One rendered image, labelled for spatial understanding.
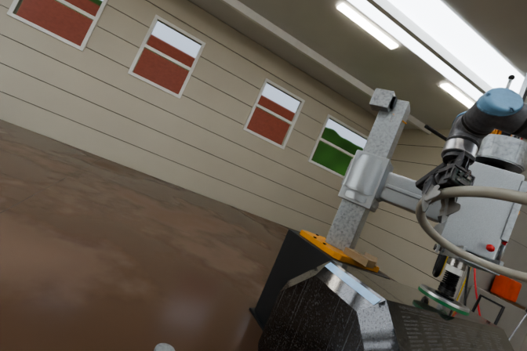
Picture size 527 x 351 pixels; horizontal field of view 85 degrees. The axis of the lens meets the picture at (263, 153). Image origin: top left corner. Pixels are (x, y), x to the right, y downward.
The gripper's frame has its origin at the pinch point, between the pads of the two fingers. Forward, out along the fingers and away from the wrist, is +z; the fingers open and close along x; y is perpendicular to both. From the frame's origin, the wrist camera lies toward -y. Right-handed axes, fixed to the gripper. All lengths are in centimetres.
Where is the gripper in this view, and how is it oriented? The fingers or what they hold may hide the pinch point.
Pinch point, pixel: (431, 214)
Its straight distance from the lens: 97.6
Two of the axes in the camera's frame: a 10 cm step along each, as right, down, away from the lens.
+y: 1.8, -3.4, -9.2
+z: -5.3, 7.5, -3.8
